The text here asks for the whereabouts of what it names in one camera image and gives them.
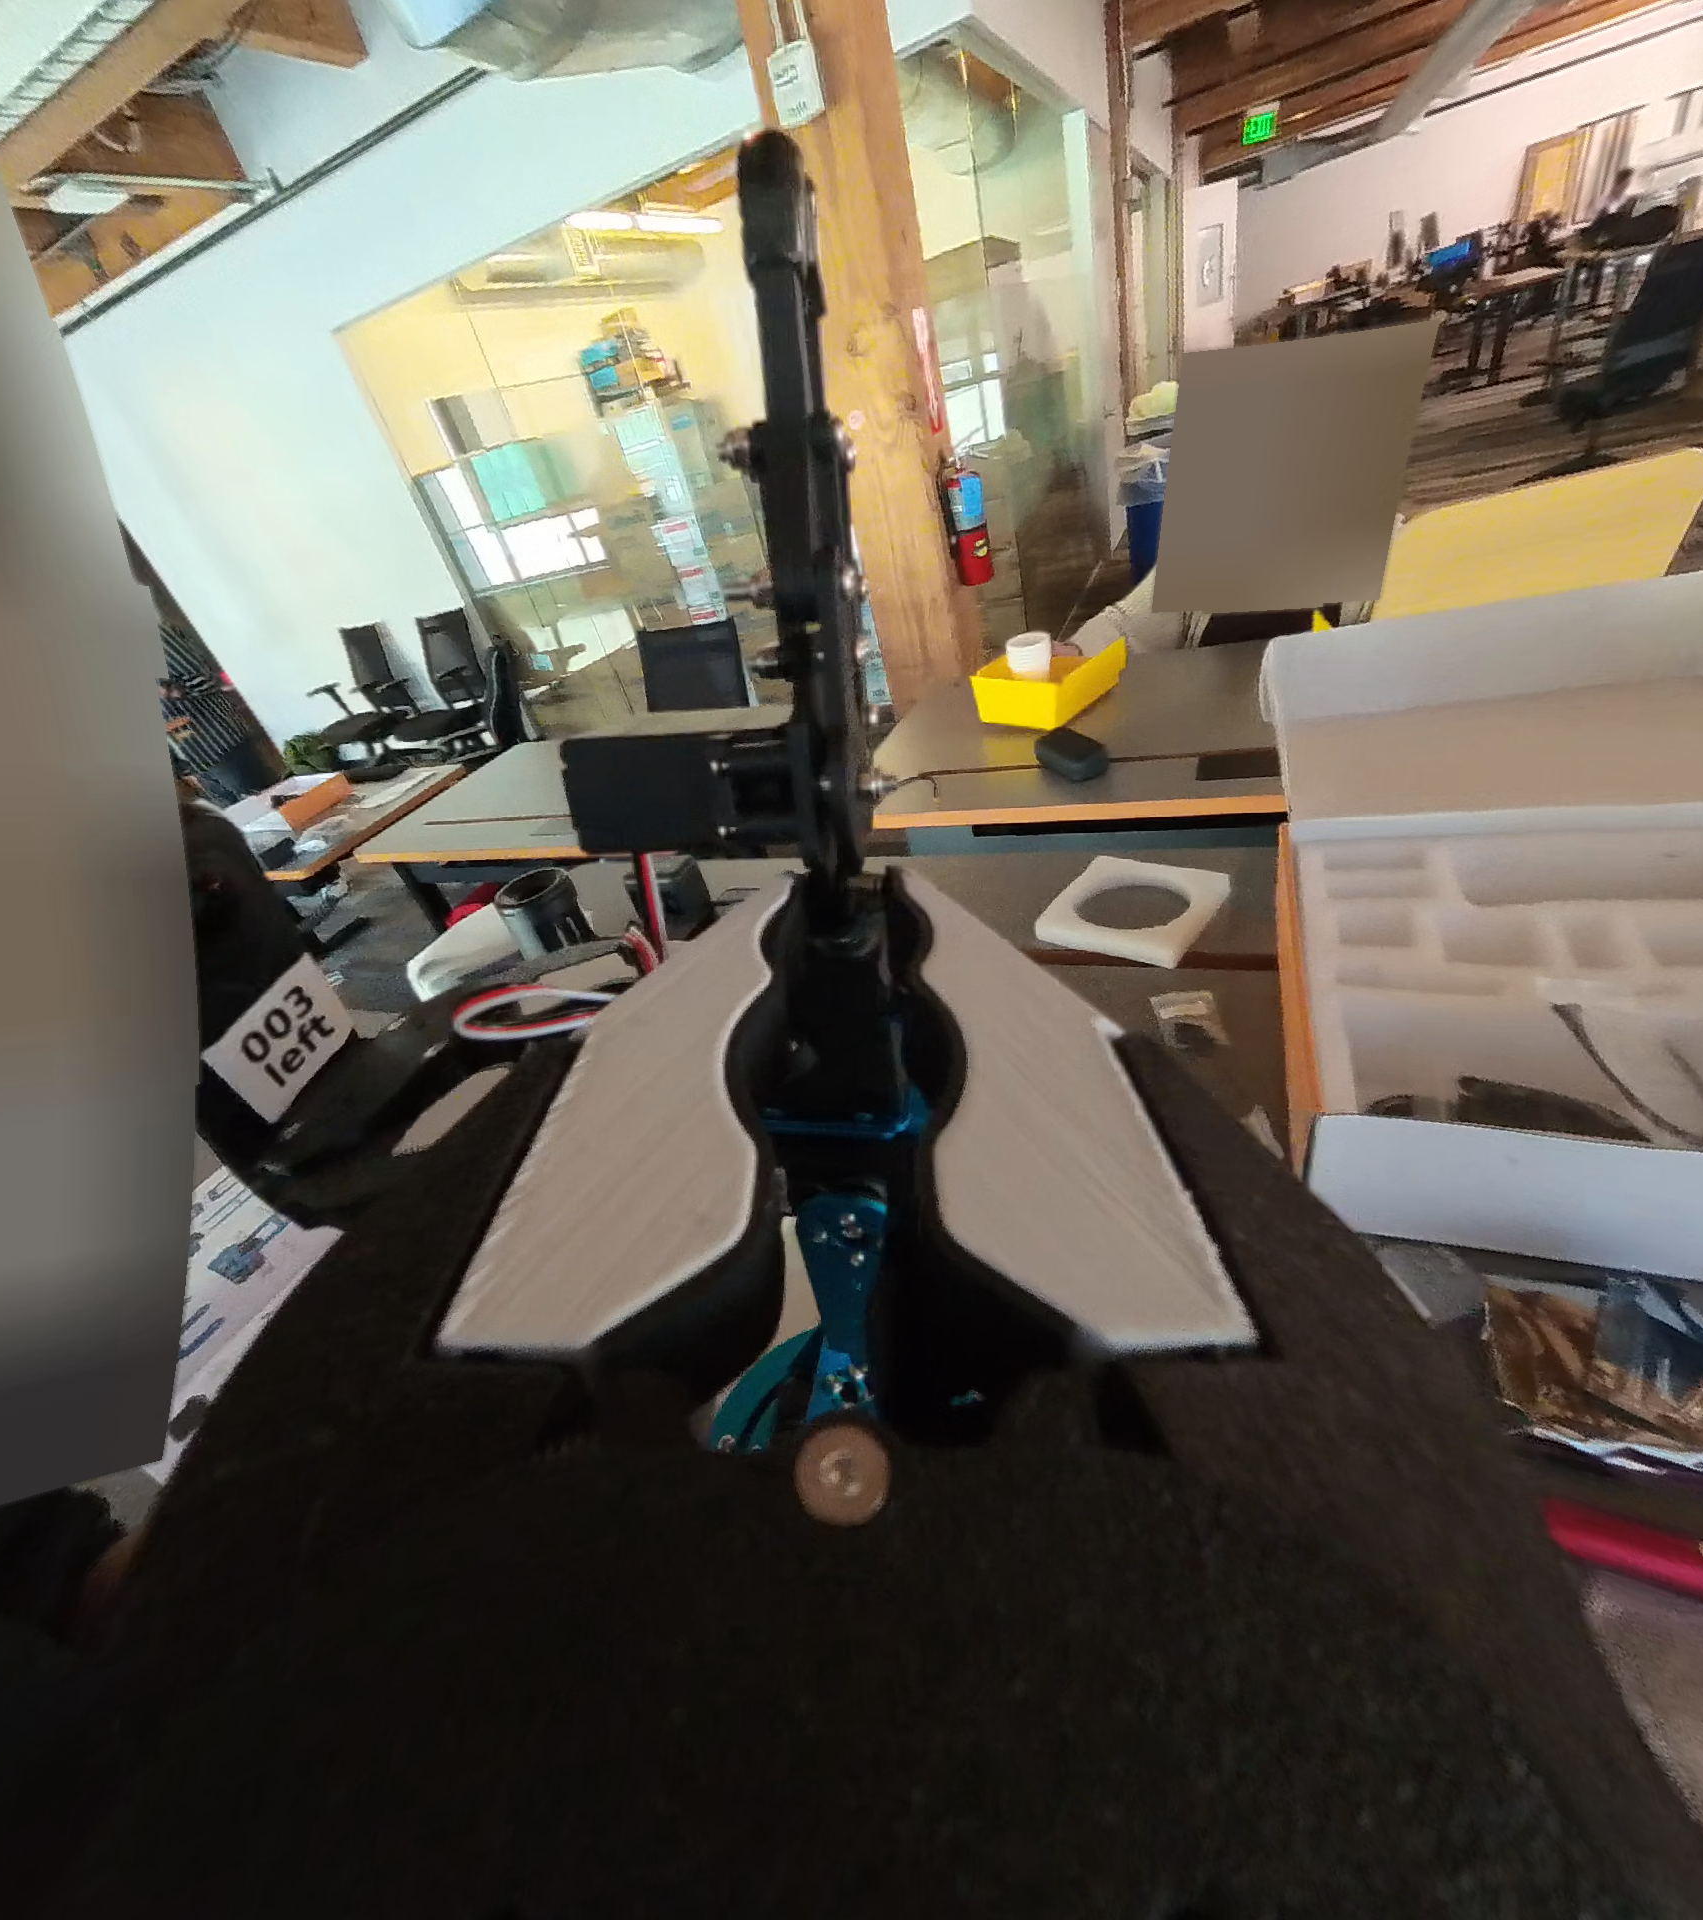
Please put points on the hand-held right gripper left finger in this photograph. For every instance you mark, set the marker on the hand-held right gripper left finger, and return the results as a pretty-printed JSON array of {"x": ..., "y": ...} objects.
[{"x": 615, "y": 1171}]

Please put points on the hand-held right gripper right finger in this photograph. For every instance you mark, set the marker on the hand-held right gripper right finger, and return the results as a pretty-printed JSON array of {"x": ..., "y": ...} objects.
[{"x": 1075, "y": 1187}]

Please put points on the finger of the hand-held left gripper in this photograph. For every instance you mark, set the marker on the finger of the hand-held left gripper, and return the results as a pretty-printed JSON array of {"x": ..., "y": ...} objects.
[{"x": 461, "y": 957}]

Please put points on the black and blue toy robot arm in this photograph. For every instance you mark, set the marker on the black and blue toy robot arm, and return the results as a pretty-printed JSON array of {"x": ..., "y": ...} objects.
[{"x": 814, "y": 675}]

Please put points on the dark desk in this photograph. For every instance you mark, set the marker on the dark desk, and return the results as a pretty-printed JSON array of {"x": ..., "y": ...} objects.
[{"x": 1249, "y": 930}]

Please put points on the black cylindrical part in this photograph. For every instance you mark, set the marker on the black cylindrical part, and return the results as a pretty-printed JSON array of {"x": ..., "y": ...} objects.
[{"x": 546, "y": 910}]

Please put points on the grey table with wood edge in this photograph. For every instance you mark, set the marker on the grey table with wood edge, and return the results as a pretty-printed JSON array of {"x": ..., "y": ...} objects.
[
  {"x": 1166, "y": 713},
  {"x": 488, "y": 811}
]

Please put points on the table with clutter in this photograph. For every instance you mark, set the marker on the table with clutter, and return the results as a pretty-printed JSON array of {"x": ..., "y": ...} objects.
[{"x": 369, "y": 811}]

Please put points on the small clear parts packet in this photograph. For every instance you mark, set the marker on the small clear parts packet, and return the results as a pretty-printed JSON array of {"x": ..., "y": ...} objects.
[{"x": 1186, "y": 1020}]

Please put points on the black office chair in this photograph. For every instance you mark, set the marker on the black office chair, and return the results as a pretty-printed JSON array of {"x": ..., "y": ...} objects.
[
  {"x": 692, "y": 664},
  {"x": 369, "y": 683},
  {"x": 1662, "y": 328},
  {"x": 452, "y": 675}
]

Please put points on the printed instruction sheet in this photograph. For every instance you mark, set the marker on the printed instruction sheet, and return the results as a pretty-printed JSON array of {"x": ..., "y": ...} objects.
[{"x": 227, "y": 1275}]

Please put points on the black pouch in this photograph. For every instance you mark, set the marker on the black pouch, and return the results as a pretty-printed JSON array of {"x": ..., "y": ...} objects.
[{"x": 1073, "y": 758}]

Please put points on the white box with foam insert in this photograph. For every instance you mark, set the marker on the white box with foam insert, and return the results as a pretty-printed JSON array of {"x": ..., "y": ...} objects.
[{"x": 1539, "y": 1195}]

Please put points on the yellow tray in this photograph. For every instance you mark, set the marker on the yellow tray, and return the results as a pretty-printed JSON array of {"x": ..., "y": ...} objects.
[{"x": 1051, "y": 699}]

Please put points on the shelf with boxes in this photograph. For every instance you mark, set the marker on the shelf with boxes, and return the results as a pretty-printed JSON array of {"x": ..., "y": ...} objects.
[{"x": 660, "y": 478}]

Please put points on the foil bag of screws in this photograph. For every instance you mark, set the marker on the foil bag of screws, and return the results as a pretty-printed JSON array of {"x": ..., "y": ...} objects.
[{"x": 1570, "y": 1367}]

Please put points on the small white cup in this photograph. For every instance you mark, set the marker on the small white cup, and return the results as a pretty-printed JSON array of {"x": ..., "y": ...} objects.
[{"x": 1027, "y": 652}]

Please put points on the red fire extinguisher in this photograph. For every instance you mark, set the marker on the red fire extinguisher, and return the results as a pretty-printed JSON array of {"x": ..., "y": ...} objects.
[{"x": 968, "y": 535}]

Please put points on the blue bin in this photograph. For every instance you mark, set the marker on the blue bin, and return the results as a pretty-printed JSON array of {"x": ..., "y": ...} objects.
[{"x": 1144, "y": 516}]

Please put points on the wooden pillar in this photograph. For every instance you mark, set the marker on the wooden pillar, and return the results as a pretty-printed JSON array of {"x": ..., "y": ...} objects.
[{"x": 874, "y": 374}]

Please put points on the row of office desks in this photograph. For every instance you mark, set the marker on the row of office desks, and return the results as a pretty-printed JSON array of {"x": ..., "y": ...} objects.
[{"x": 1516, "y": 283}]

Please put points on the green exit sign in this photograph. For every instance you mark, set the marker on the green exit sign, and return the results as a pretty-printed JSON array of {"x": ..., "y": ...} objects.
[{"x": 1259, "y": 127}]

